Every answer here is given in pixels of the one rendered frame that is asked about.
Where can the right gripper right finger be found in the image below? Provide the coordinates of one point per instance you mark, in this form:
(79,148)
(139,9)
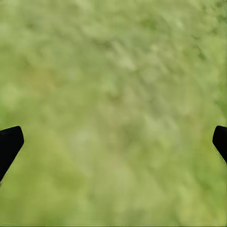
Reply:
(220,140)

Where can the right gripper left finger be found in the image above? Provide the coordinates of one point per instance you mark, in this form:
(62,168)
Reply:
(11,141)

